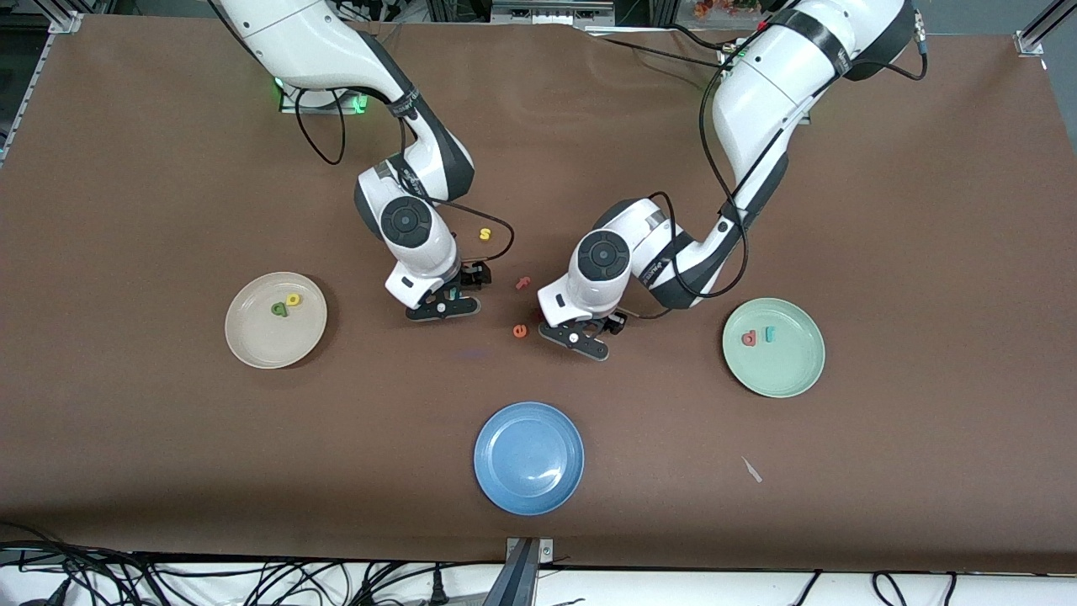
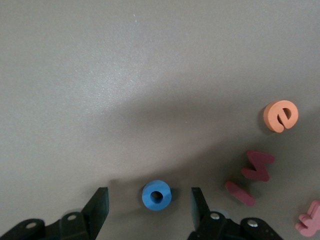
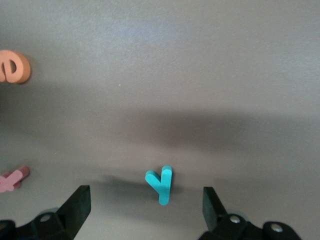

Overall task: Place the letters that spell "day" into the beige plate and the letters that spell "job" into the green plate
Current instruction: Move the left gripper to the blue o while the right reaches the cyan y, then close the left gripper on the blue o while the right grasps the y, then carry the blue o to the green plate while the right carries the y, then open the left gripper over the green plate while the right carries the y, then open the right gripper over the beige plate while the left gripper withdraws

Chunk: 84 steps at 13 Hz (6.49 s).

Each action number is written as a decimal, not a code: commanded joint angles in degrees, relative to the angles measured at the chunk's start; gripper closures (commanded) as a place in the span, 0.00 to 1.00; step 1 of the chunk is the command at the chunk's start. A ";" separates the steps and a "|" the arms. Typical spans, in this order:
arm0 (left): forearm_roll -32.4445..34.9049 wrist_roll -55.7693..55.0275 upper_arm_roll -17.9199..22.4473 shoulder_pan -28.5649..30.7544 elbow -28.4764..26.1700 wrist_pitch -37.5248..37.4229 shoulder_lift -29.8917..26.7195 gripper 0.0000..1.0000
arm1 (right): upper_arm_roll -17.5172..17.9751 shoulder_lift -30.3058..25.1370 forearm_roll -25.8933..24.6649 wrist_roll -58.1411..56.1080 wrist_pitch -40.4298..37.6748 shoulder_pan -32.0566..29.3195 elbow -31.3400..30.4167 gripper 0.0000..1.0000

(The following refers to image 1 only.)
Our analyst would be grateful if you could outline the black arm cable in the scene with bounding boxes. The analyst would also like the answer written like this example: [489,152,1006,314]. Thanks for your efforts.
[294,88,516,263]
[623,25,750,319]

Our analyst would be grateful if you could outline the pale green plate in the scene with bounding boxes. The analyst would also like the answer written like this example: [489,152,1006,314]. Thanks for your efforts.
[722,297,826,398]

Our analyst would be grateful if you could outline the metal table edge bracket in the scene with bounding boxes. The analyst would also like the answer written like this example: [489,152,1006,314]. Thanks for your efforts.
[505,537,554,606]

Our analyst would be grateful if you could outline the beige brown plate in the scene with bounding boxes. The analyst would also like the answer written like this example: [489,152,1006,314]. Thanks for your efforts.
[225,271,328,369]

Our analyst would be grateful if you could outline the tangled black floor cables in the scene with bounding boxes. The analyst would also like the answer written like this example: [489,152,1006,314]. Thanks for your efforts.
[0,522,506,606]

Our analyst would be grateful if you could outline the silver aluminium frame profile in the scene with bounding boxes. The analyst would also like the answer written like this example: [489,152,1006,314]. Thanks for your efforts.
[491,0,615,24]

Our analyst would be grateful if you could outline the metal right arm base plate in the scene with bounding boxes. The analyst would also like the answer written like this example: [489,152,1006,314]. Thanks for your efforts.
[279,80,371,114]

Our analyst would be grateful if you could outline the brown table cover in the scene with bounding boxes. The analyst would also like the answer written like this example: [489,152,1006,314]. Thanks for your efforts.
[0,15,1077,573]

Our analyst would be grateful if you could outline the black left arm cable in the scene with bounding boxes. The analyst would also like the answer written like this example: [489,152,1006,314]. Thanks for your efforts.
[623,25,750,319]

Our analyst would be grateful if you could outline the black cable on table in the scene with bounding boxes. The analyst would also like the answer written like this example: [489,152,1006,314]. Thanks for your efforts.
[589,24,733,77]

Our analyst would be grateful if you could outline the blue plate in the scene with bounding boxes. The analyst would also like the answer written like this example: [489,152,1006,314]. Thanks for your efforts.
[474,401,585,516]

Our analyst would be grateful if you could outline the aluminium table corner rail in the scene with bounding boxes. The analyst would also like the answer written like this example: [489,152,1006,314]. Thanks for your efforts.
[1014,0,1077,58]
[0,13,85,165]

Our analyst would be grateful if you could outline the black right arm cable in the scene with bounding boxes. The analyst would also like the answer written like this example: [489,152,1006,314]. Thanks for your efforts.
[294,88,516,263]

